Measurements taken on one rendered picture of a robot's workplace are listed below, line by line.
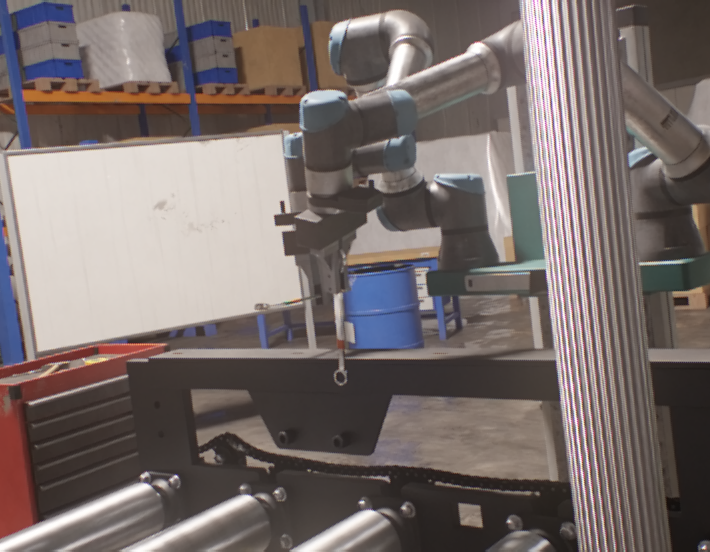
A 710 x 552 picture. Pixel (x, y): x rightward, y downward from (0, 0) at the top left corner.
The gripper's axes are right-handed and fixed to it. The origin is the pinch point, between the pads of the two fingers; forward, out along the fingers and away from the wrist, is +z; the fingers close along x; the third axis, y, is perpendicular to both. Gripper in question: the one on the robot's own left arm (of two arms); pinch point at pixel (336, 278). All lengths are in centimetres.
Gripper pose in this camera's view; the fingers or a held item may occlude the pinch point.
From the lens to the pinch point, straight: 162.0
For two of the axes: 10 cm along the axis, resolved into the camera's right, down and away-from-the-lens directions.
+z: 0.6, 9.0, 4.4
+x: -6.1, 3.8, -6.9
